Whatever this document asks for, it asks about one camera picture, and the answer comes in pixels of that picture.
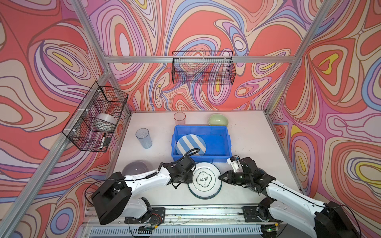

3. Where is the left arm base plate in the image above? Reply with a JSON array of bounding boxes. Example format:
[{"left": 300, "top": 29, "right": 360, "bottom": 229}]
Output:
[{"left": 125, "top": 207, "right": 166, "bottom": 226}]

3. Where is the light green bowl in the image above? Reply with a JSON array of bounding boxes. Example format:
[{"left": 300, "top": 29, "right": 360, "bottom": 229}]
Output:
[{"left": 208, "top": 114, "right": 229, "bottom": 127}]

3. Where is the black wire basket on left wall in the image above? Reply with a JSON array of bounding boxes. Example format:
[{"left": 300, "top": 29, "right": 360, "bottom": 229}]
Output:
[{"left": 62, "top": 82, "right": 129, "bottom": 152}]

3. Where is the large blue striped plate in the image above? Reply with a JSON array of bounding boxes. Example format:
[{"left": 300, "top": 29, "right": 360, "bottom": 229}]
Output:
[{"left": 176, "top": 134, "right": 206, "bottom": 156}]

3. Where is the blue plastic bin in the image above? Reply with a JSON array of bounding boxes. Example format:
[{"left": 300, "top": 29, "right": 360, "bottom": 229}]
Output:
[{"left": 171, "top": 125, "right": 232, "bottom": 163}]

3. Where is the black marker pen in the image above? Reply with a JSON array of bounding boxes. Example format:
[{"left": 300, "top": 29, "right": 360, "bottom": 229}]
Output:
[{"left": 100, "top": 133, "right": 106, "bottom": 149}]

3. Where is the black wire basket on back wall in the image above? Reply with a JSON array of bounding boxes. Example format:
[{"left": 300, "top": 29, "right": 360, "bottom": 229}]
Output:
[{"left": 172, "top": 50, "right": 237, "bottom": 85}]

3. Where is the blue-grey translucent cup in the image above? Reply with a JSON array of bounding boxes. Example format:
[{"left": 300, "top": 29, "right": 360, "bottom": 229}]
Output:
[{"left": 136, "top": 128, "right": 152, "bottom": 149}]

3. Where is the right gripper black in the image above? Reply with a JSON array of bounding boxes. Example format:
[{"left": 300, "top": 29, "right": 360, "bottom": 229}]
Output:
[{"left": 217, "top": 170, "right": 252, "bottom": 185}]

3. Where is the pink translucent cup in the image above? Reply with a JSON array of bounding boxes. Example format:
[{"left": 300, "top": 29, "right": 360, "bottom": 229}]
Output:
[{"left": 174, "top": 112, "right": 186, "bottom": 126}]

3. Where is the white plate with flower emblem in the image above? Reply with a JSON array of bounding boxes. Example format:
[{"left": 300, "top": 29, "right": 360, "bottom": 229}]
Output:
[{"left": 188, "top": 162, "right": 222, "bottom": 200}]

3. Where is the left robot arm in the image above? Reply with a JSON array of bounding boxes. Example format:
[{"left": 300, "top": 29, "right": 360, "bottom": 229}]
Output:
[{"left": 91, "top": 155, "right": 196, "bottom": 225}]

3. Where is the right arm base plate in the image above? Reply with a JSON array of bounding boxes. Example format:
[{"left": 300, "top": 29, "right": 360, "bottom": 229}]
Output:
[{"left": 238, "top": 206, "right": 282, "bottom": 223}]

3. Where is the grey lilac bowl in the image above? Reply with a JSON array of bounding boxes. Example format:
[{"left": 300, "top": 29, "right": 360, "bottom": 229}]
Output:
[{"left": 121, "top": 161, "right": 149, "bottom": 176}]

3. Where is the aluminium front rail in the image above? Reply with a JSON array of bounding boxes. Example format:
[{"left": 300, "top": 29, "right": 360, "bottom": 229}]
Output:
[{"left": 83, "top": 204, "right": 328, "bottom": 227}]

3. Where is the white tape roll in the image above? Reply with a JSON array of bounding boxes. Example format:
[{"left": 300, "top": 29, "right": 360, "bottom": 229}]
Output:
[{"left": 94, "top": 113, "right": 117, "bottom": 132}]

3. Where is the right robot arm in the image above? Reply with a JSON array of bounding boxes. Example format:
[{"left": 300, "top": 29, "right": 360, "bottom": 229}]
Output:
[{"left": 218, "top": 156, "right": 362, "bottom": 238}]

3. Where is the black wire basket on wall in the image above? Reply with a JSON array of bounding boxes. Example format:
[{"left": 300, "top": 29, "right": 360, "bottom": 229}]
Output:
[
  {"left": 172, "top": 50, "right": 237, "bottom": 85},
  {"left": 62, "top": 82, "right": 129, "bottom": 152}
]

